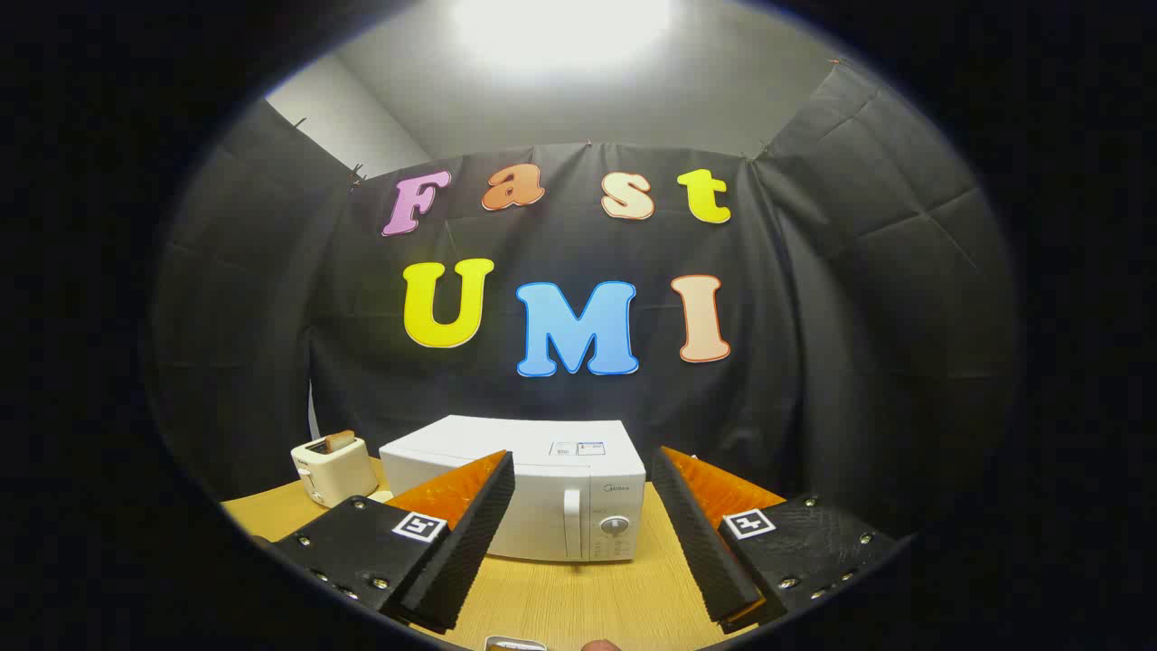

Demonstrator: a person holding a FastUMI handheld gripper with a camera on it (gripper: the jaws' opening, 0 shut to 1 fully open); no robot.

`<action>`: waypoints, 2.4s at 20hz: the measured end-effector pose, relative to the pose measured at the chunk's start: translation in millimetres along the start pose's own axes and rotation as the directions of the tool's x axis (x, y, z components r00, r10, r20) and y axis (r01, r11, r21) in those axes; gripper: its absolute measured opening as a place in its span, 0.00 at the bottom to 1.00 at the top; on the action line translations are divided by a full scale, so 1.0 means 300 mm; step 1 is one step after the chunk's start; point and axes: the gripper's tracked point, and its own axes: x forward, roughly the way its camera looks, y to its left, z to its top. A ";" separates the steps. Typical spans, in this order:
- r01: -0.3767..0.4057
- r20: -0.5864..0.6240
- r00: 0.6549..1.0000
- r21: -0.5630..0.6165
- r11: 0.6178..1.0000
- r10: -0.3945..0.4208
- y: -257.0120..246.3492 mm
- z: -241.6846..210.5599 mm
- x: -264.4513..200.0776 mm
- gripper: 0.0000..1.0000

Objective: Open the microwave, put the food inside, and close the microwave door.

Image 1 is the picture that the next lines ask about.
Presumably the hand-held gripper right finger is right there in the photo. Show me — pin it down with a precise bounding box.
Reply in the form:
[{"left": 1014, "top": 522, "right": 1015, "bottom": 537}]
[{"left": 651, "top": 445, "right": 900, "bottom": 634}]

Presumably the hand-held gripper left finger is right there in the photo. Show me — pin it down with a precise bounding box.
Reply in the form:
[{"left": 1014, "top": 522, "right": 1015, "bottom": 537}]
[{"left": 269, "top": 449, "right": 517, "bottom": 634}]

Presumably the white microwave door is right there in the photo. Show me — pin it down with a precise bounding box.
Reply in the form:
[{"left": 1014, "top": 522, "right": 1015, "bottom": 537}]
[{"left": 380, "top": 446, "right": 594, "bottom": 562}]

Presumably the white microwave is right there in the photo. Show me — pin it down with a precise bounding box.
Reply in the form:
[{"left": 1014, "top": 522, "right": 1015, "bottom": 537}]
[{"left": 379, "top": 415, "right": 648, "bottom": 564}]

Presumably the cream toaster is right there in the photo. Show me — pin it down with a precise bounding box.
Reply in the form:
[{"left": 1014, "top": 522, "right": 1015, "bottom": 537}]
[{"left": 290, "top": 432, "right": 380, "bottom": 508}]

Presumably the black backdrop cloth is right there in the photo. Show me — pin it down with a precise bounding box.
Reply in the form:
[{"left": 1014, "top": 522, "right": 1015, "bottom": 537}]
[{"left": 149, "top": 59, "right": 1022, "bottom": 543}]

